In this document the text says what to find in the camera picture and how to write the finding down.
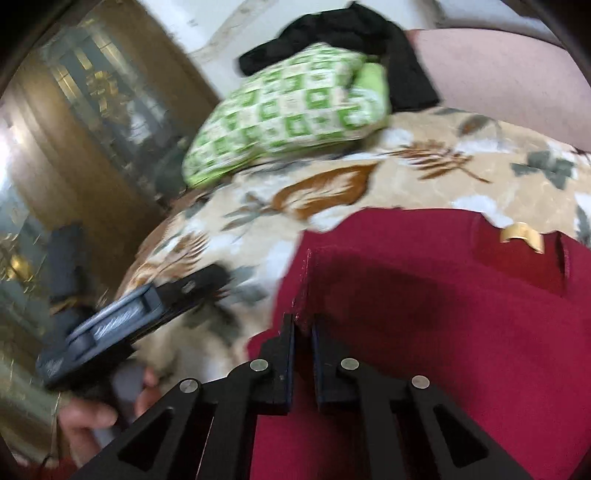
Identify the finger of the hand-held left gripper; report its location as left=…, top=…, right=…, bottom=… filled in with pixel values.
left=156, top=264, right=232, bottom=325

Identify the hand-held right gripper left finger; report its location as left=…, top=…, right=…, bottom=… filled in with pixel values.
left=76, top=314, right=296, bottom=480

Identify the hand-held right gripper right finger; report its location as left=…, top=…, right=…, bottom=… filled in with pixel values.
left=311, top=322, right=539, bottom=480

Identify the red garment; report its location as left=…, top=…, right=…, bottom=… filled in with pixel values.
left=247, top=208, right=591, bottom=480

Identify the person's left hand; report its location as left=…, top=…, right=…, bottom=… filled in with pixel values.
left=57, top=370, right=161, bottom=464

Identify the dark cloth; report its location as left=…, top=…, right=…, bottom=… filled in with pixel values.
left=48, top=223, right=94, bottom=306

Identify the green checkered pillow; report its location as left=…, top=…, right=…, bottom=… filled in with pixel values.
left=182, top=42, right=393, bottom=188

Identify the beige leaf print blanket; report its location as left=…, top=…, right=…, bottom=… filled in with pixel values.
left=113, top=106, right=591, bottom=386

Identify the wooden glass door cabinet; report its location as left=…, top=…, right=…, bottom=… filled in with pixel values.
left=0, top=4, right=223, bottom=301

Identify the gold tag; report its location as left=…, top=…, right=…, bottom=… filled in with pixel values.
left=501, top=222, right=546, bottom=254

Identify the black cloth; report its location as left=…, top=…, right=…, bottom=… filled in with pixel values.
left=238, top=2, right=440, bottom=112

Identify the pink cushion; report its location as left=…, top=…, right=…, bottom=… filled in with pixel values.
left=410, top=28, right=591, bottom=154

